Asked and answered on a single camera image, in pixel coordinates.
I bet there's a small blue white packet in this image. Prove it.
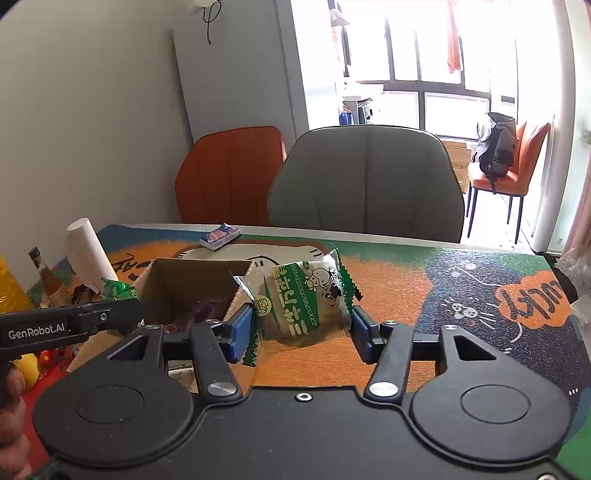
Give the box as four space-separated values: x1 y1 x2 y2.
199 223 241 251

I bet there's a white plastic bag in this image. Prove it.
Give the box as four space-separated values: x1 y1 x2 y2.
554 249 585 301

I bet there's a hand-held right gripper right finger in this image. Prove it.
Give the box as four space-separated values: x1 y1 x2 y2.
350 305 505 403

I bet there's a brown cardboard carton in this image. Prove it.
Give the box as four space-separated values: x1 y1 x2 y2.
441 138 476 195

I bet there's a yellow oil bottle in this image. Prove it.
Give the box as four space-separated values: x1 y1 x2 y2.
0 256 33 315

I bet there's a pink curtain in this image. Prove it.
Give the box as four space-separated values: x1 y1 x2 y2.
561 175 591 259

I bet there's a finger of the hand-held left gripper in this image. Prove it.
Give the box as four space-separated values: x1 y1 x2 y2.
69 298 145 337

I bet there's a cardboard box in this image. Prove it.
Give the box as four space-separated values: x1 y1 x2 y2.
68 257 254 384

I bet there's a brown glass bottle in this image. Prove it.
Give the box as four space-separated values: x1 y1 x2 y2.
28 247 63 308

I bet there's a white fridge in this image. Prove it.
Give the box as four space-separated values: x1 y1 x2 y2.
173 0 310 144

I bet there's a black cable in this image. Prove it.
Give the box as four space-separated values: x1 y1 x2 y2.
203 0 220 45

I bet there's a cream green cow-print packet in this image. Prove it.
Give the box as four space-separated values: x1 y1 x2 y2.
231 247 363 367

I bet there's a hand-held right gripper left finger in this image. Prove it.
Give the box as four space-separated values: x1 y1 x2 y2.
105 305 258 402

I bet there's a yellow plastic bag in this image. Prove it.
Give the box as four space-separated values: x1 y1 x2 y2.
14 353 41 393

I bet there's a white paper towel roll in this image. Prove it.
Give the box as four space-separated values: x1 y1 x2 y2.
66 218 114 294

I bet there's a red hanging garment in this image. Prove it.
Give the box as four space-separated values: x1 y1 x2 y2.
445 0 464 72

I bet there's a black grey backpack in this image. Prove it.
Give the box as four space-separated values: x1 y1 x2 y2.
475 112 517 178

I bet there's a person's left hand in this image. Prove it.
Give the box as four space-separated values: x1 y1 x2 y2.
0 362 31 480

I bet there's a dark green snack packet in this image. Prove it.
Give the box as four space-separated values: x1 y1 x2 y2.
99 277 141 303

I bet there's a grey chair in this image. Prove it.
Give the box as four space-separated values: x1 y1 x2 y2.
268 124 465 244

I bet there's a colourful printed table mat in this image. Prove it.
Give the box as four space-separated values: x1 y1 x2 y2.
28 224 583 416

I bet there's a white appliance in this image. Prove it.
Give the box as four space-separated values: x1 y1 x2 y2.
344 95 375 126

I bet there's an orange dining chair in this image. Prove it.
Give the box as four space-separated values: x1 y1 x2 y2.
467 121 552 244
515 122 529 171

